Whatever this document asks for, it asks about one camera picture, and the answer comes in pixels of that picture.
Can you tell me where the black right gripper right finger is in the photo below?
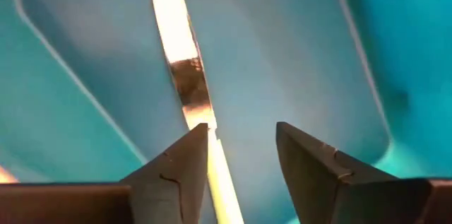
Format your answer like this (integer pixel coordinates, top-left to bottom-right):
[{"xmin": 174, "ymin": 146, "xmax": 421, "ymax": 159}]
[{"xmin": 275, "ymin": 121, "xmax": 452, "ymax": 224}]

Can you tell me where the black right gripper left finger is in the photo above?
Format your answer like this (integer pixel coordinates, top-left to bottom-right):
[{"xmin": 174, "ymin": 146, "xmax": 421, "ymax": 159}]
[{"xmin": 0, "ymin": 122, "xmax": 210, "ymax": 224}]

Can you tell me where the silver metal knife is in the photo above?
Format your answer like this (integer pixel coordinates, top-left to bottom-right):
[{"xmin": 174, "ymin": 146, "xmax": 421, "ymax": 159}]
[{"xmin": 148, "ymin": 0, "xmax": 245, "ymax": 224}]

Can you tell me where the teal plastic bin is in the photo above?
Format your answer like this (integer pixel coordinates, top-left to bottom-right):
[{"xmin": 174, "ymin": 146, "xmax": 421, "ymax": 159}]
[{"xmin": 0, "ymin": 0, "xmax": 452, "ymax": 224}]

